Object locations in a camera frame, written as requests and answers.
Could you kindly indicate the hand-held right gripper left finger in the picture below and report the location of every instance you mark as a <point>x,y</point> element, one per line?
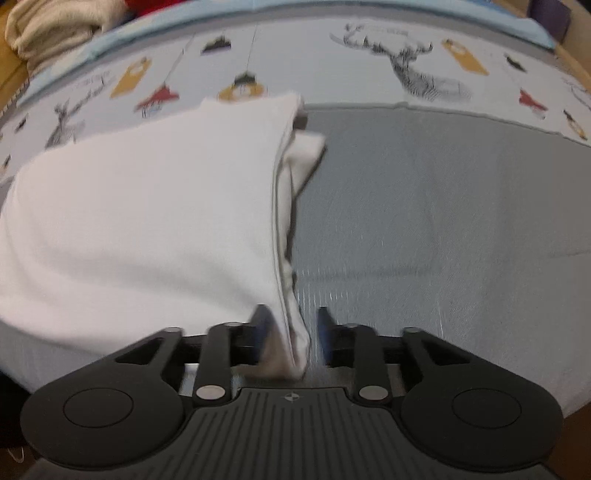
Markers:
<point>262,325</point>

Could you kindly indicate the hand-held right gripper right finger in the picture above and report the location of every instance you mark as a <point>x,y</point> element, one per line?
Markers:
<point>325,339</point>

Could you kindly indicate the white small garment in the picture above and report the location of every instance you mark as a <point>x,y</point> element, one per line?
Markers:
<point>138,207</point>

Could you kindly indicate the printed bed sheet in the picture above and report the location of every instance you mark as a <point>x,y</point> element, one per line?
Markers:
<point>415,207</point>

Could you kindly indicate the red folded blanket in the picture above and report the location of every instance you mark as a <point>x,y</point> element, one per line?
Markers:
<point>138,4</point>

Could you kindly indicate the cream folded quilt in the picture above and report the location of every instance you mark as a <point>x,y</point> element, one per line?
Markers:
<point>51,32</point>

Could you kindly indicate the purple box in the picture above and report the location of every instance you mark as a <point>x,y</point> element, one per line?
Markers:
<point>549,16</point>

